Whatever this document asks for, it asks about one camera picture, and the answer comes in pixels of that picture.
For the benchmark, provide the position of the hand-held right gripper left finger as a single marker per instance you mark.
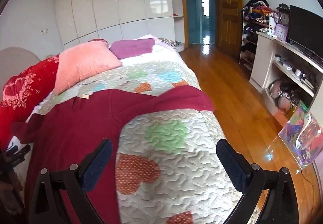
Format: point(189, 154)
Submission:
point(97, 163)

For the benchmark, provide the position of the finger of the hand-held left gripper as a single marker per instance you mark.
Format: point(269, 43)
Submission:
point(18, 154)

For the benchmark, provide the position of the pink bag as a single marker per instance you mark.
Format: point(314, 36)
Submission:
point(276, 87)

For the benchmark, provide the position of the pile of clothes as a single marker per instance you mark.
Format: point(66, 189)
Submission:
point(257, 10)

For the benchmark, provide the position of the purple pillow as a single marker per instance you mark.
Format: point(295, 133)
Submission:
point(131, 47)

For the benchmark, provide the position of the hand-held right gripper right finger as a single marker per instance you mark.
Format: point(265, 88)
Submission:
point(232, 163)

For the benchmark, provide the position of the iridescent gift bag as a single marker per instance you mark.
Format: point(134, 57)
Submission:
point(300, 135)

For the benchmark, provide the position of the shoe rack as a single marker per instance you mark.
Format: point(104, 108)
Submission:
point(248, 37)

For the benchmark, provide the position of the wooden door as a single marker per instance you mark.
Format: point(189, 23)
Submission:
point(228, 12)

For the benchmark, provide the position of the white television cabinet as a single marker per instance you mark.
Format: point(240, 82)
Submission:
point(262, 54)

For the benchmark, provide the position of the white bed sheet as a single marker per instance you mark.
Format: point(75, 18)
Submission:
point(37, 109)

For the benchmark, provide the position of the white cup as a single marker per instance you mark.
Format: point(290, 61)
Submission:
point(298, 73)

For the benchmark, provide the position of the white open shelf unit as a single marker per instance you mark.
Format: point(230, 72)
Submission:
point(178, 27)

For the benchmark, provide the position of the white wall socket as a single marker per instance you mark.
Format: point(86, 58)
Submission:
point(44, 31)

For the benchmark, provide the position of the dark ornate table clock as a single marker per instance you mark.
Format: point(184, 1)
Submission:
point(284, 18)

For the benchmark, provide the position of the black television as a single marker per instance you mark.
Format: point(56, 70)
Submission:
point(305, 27)

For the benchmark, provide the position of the teal glass door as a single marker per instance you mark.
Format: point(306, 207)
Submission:
point(194, 12)

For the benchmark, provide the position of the purple picture frame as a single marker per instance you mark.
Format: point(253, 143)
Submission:
point(281, 32)

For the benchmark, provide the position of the red floral quilt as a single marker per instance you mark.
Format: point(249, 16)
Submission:
point(22, 90)

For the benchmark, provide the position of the dark red garment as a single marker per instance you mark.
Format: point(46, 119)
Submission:
point(75, 125)

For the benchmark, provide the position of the person's left hand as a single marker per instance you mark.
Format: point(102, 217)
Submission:
point(10, 196)

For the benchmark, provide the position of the beige headboard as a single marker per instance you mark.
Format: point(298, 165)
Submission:
point(15, 60)

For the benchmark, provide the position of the pink knitted pillow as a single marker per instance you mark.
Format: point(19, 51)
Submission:
point(80, 65)

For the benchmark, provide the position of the quilted heart-patterned bedspread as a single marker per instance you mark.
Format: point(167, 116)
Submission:
point(164, 150)

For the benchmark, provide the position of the small white jar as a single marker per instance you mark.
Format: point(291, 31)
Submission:
point(278, 57)

